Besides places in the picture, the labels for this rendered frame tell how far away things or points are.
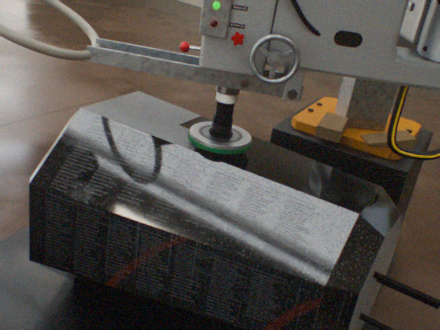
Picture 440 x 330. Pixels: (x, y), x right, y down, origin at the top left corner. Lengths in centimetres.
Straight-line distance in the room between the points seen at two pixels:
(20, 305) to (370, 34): 168
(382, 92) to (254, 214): 99
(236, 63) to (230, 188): 39
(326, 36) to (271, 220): 57
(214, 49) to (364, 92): 95
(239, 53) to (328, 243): 62
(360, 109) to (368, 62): 76
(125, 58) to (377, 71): 77
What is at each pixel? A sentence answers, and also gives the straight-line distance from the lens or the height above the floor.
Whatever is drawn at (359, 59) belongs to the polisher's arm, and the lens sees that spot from 170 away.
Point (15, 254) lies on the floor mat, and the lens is 268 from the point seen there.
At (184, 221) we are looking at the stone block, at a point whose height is 66.
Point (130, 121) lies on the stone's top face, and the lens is 201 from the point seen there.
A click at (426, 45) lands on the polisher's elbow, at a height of 128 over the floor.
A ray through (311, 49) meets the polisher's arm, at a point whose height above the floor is 123.
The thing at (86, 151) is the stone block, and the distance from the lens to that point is 200.
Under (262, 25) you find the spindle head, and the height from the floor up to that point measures 128.
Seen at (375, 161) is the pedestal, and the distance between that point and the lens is 229.
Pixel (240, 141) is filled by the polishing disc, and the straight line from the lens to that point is 182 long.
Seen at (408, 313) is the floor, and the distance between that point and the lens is 277.
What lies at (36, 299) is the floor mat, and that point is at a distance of 243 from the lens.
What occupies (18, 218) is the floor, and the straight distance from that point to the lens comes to 296.
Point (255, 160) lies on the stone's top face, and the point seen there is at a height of 82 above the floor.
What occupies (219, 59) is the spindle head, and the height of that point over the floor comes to 116.
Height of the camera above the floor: 158
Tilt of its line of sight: 25 degrees down
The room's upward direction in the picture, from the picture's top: 9 degrees clockwise
